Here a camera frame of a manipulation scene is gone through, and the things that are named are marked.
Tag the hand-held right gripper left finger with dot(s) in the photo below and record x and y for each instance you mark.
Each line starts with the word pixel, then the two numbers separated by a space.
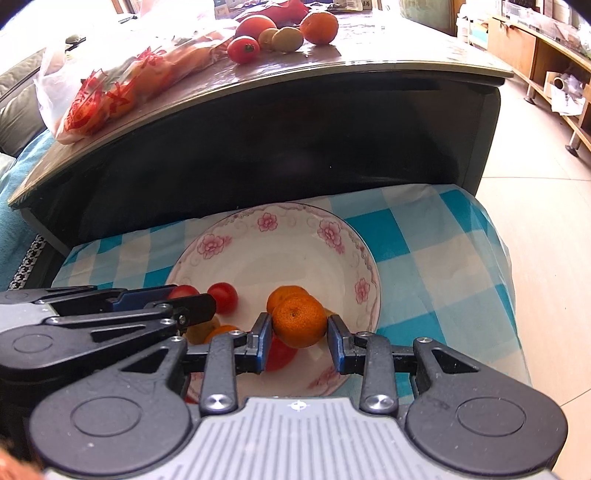
pixel 265 344

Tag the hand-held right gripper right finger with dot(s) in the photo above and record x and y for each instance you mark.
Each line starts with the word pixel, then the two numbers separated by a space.
pixel 336 346

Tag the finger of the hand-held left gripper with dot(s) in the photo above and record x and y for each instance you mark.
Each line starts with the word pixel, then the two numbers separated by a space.
pixel 194 307
pixel 138 297

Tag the cherry tomato with stem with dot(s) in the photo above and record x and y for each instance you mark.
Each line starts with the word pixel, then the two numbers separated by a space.
pixel 184 290

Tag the red cherry tomato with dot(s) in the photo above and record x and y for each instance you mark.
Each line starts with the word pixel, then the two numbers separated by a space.
pixel 281 356
pixel 223 297

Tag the floral white plate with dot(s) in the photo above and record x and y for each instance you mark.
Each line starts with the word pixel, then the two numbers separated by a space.
pixel 277 258

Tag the brown longan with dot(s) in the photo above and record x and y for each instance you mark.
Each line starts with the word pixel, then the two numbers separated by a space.
pixel 267 39
pixel 202 333

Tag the light orange mandarin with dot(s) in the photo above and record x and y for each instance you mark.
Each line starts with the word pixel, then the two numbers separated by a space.
pixel 281 297

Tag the houndstooth patterned mat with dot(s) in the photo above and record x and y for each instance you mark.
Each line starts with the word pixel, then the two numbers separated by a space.
pixel 32 263

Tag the blue white checked tablecloth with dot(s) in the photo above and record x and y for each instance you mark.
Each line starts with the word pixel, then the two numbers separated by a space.
pixel 438 277

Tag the teal blanket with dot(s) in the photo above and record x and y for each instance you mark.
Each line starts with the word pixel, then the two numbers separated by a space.
pixel 18 207

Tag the dark coffee table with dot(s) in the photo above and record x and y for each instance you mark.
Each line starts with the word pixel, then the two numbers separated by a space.
pixel 277 147

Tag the red printed plastic bag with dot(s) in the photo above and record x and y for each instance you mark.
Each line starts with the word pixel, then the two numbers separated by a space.
pixel 115 92

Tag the grey green sofa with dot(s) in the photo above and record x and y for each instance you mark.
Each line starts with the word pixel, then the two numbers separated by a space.
pixel 21 106

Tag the brown kiwi on table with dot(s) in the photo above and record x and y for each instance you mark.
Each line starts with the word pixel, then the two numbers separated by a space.
pixel 287 39

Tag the large red orange tomato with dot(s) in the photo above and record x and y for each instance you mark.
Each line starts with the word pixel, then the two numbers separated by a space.
pixel 256 26

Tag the large orange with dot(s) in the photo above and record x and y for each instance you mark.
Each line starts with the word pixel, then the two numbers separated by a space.
pixel 319 27

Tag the red cloth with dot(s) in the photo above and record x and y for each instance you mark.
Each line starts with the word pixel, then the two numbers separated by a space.
pixel 288 11

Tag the white paper clutter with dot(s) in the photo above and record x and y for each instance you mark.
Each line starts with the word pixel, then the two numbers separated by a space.
pixel 568 92

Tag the white teal box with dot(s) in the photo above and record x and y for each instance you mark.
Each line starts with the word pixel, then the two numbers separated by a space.
pixel 473 30

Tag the wooden shelf unit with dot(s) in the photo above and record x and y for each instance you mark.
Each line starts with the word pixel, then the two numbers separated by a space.
pixel 517 50

